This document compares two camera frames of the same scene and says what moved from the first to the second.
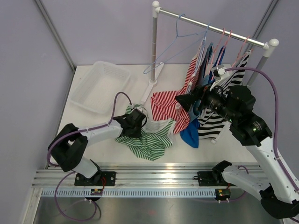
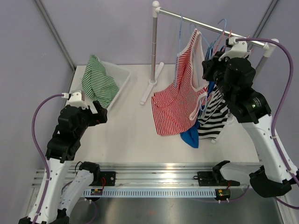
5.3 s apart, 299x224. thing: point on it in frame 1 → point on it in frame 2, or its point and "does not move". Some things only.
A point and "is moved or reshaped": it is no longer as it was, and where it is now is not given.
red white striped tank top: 167,108 is moved or reshaped
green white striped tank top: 155,136 → 100,87
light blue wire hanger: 177,35 → 178,57
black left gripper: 138,134 → 100,117
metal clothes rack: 269,46 does not move
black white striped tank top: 211,124 does not move
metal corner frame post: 56,32 does not move
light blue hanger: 204,37 → 210,46
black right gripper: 186,100 → 210,65
